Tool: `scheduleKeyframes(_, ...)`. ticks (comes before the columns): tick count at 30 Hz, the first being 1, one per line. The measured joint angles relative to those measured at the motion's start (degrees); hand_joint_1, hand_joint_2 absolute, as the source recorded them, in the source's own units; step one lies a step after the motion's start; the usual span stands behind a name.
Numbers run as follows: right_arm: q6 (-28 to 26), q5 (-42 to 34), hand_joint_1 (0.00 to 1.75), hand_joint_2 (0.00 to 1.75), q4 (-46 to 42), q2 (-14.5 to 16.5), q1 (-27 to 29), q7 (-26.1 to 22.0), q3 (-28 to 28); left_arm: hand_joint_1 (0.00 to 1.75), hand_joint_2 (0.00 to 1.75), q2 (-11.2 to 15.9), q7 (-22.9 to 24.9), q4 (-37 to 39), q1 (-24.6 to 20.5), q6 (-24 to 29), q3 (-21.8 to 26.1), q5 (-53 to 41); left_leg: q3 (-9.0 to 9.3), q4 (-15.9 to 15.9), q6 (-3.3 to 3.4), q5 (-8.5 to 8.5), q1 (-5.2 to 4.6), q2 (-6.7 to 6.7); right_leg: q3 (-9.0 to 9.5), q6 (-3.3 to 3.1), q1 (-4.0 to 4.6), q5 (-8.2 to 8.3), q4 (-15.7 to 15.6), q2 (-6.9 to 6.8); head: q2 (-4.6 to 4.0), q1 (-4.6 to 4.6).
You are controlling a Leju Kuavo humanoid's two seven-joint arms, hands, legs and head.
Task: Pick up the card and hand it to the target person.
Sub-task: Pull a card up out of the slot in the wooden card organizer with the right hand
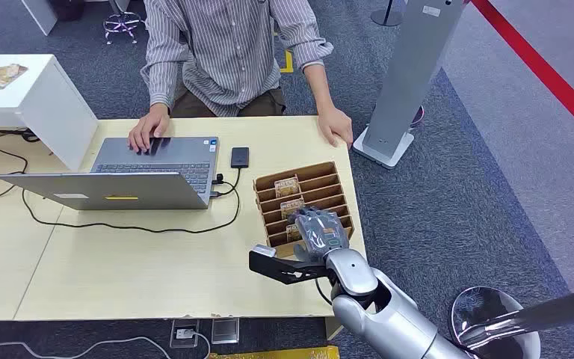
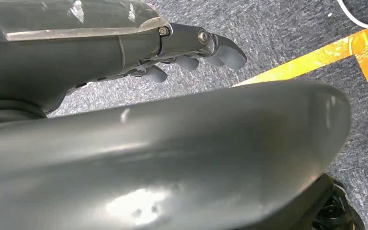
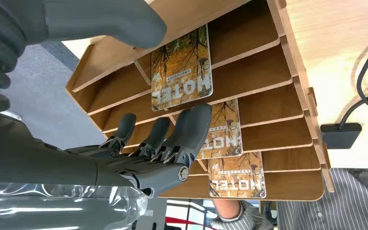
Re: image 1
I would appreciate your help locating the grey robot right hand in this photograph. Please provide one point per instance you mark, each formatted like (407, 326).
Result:
(319, 233)

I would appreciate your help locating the person's left hand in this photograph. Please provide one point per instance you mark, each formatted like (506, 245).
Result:
(337, 128)

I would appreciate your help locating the person's right hand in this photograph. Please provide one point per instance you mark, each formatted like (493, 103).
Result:
(147, 129)

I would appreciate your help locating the person's right forearm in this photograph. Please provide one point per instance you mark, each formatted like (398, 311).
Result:
(160, 74)

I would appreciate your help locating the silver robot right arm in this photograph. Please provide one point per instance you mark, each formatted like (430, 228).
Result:
(391, 317)

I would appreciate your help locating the person's left forearm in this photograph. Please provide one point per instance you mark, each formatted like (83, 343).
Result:
(319, 81)

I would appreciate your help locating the brown slotted card holder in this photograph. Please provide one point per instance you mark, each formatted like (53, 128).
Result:
(324, 191)

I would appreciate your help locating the person in striped shirt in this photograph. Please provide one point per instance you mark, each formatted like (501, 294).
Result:
(227, 49)

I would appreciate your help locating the grey open laptop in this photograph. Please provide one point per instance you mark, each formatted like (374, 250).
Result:
(158, 168)

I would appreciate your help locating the grey pillar stand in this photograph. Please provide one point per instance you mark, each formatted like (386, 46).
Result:
(406, 79)

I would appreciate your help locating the black phone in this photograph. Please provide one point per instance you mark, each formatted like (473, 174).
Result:
(240, 157)

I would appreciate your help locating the chrome chair base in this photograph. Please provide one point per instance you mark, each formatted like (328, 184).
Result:
(122, 22)

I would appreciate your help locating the white box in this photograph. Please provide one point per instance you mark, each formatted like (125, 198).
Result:
(34, 104)

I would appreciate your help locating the dark stanchion base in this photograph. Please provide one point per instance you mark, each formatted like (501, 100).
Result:
(387, 17)

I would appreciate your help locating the yellow patterned board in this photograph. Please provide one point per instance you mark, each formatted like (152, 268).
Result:
(287, 353)

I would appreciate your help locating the metal floor outlet cover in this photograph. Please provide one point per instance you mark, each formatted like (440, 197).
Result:
(225, 331)

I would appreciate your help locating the white cabinet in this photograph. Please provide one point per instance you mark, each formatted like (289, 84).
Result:
(42, 14)

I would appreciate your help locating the floor power outlet with plug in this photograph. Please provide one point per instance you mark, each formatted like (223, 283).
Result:
(184, 333)

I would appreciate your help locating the red barrier tape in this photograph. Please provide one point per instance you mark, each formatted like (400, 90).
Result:
(544, 69)

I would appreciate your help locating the black bracket wrist camera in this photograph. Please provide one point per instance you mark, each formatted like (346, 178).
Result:
(287, 270)

